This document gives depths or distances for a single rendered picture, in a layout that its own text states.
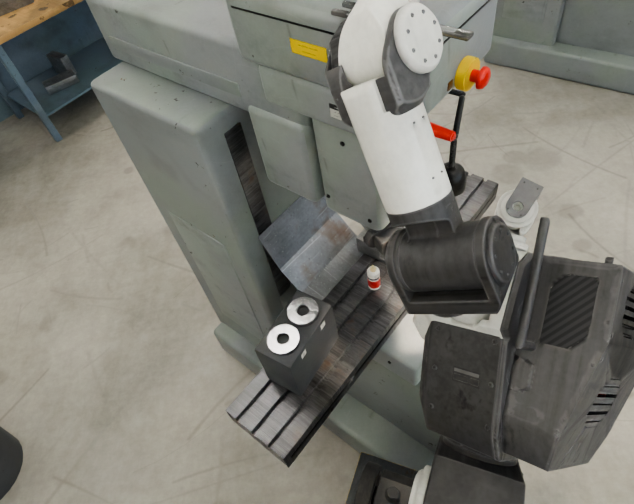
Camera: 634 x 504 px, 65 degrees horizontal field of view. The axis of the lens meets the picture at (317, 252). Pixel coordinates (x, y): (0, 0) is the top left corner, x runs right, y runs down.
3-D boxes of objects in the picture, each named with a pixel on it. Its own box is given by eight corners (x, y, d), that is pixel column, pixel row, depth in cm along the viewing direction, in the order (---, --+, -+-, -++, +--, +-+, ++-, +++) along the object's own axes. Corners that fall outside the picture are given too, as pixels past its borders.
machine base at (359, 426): (485, 386, 232) (491, 367, 217) (416, 497, 206) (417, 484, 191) (293, 273, 289) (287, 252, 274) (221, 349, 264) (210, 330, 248)
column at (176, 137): (354, 321, 264) (313, 43, 144) (297, 390, 243) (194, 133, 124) (284, 279, 288) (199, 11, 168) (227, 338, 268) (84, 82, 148)
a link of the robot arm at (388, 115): (296, 56, 61) (361, 216, 68) (369, 18, 51) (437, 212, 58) (356, 31, 67) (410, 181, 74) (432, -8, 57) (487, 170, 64)
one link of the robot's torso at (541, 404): (640, 487, 78) (681, 267, 80) (552, 519, 56) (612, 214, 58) (473, 419, 101) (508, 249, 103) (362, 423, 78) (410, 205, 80)
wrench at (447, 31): (477, 32, 74) (477, 27, 73) (464, 45, 72) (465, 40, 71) (344, 4, 85) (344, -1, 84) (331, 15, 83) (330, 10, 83)
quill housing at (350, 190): (423, 190, 135) (427, 87, 111) (380, 239, 127) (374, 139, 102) (366, 166, 144) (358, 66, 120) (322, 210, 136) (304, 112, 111)
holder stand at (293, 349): (339, 337, 154) (332, 302, 138) (301, 397, 143) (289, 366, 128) (307, 322, 159) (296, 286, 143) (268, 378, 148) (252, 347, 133)
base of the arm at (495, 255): (521, 328, 64) (530, 253, 69) (481, 279, 56) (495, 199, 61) (419, 326, 74) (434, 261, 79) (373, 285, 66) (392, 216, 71)
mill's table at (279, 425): (496, 198, 191) (499, 183, 185) (289, 468, 139) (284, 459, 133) (442, 177, 203) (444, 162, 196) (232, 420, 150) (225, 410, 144)
